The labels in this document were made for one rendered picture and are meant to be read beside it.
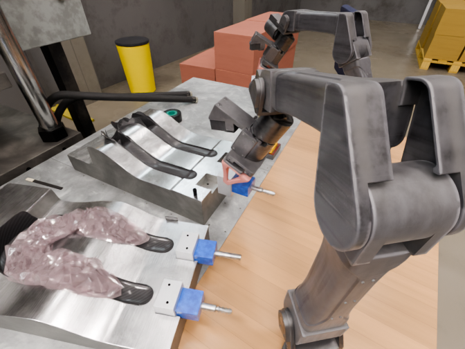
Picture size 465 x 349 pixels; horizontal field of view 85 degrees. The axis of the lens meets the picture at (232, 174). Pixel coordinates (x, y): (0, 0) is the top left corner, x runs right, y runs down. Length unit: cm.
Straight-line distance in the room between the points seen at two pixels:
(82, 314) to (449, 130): 54
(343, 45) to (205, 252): 66
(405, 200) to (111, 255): 51
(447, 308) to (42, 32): 217
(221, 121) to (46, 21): 95
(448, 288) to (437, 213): 164
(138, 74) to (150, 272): 306
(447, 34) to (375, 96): 497
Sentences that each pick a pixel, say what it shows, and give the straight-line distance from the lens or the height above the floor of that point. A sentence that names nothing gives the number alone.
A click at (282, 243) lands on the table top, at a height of 80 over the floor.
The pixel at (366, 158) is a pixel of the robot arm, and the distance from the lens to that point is 19.
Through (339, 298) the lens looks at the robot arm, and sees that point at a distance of 32.
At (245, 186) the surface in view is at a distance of 56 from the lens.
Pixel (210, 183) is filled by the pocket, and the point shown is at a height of 86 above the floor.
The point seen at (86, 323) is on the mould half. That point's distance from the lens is 54.
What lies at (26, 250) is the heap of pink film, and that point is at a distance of 64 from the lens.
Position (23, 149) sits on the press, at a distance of 123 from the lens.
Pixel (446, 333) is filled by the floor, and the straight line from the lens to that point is 171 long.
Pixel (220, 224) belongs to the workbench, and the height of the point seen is 80.
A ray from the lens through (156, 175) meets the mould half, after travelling 71.
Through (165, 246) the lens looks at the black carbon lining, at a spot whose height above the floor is 85.
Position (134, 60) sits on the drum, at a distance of 341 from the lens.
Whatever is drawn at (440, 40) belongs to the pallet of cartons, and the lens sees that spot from 517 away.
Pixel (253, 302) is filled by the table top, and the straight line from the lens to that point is 58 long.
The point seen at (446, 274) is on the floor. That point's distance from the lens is 191.
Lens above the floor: 133
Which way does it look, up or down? 40 degrees down
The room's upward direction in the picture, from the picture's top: straight up
